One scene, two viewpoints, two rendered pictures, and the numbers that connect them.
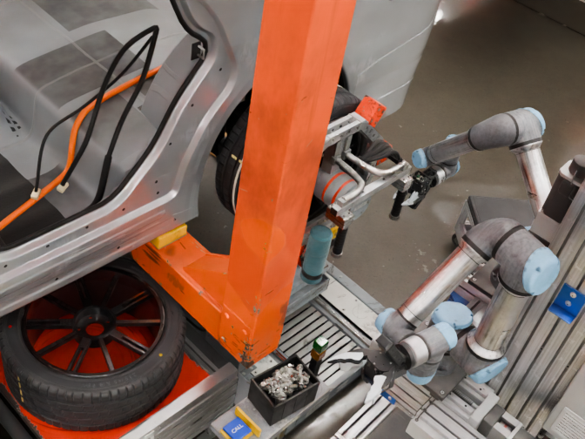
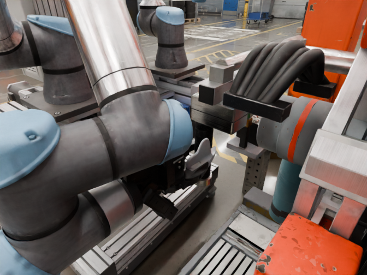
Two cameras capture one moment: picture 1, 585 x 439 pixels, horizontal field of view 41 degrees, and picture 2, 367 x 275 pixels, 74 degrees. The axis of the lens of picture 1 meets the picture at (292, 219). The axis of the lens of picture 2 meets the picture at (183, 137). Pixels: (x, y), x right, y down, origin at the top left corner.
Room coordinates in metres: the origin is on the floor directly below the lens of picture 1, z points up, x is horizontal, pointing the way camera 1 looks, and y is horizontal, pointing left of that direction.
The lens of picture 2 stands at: (2.76, -0.40, 1.10)
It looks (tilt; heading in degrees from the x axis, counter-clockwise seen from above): 31 degrees down; 184
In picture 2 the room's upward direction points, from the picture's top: straight up
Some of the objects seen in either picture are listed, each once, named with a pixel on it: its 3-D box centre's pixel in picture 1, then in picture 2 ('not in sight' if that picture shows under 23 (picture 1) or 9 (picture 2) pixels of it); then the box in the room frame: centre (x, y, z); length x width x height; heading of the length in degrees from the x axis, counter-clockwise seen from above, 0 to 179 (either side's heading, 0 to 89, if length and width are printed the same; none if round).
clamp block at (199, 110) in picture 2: (399, 178); (218, 109); (2.36, -0.37, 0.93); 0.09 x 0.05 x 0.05; 53
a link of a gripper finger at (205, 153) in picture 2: not in sight; (203, 151); (2.39, -0.39, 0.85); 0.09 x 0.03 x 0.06; 134
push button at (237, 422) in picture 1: (237, 430); not in sight; (1.44, 0.04, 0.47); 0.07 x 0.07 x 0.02; 53
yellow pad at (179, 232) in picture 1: (162, 226); not in sight; (2.07, 0.47, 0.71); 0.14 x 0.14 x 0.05; 53
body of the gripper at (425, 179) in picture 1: (422, 182); (151, 171); (2.46, -0.47, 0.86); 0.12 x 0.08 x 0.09; 143
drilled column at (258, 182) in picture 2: not in sight; (256, 165); (1.55, -0.05, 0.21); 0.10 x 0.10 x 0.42; 53
